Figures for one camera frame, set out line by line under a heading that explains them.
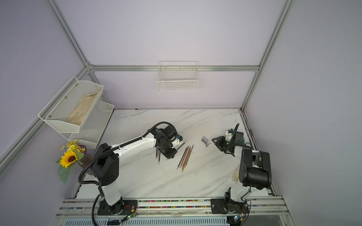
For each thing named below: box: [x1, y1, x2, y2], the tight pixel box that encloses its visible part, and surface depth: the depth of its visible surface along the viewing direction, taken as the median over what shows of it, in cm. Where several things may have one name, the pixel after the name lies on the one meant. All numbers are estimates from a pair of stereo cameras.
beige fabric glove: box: [231, 166, 240, 185], surface depth 86 cm
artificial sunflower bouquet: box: [56, 139, 86, 185], surface depth 68 cm
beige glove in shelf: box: [65, 90, 100, 126], surface depth 82 cm
